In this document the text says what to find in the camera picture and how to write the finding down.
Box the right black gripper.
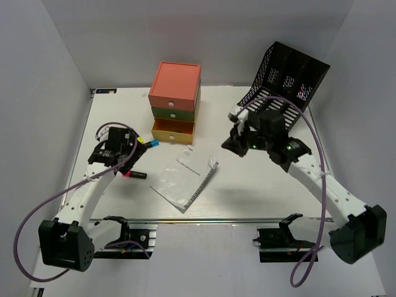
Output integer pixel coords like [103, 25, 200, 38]
[222, 120, 272, 157]

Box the black pink highlighter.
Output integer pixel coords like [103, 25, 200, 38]
[124, 171, 147, 179]

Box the black blue highlighter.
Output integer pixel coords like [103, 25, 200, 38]
[144, 140, 159, 149]

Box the green drawer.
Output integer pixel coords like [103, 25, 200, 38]
[151, 107, 197, 122]

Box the yellow bottom drawer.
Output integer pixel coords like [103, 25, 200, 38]
[152, 118, 195, 145]

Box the white safety instructions booklet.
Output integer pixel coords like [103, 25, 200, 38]
[150, 145, 218, 213]

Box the orange top drawer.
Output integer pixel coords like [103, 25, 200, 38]
[148, 62, 201, 111]

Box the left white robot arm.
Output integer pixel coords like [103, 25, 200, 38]
[38, 126, 147, 272]

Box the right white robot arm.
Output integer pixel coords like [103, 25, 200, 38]
[222, 107, 387, 264]

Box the black label sticker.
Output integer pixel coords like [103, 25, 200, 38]
[95, 88, 117, 94]

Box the black file organizer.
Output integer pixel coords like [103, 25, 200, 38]
[237, 41, 330, 111]

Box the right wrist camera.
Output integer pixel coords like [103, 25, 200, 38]
[228, 105, 249, 124]

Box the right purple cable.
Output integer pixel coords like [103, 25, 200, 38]
[239, 95, 329, 288]

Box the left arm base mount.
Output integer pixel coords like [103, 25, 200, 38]
[88, 215, 157, 260]

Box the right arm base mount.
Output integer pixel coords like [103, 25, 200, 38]
[252, 218, 316, 264]

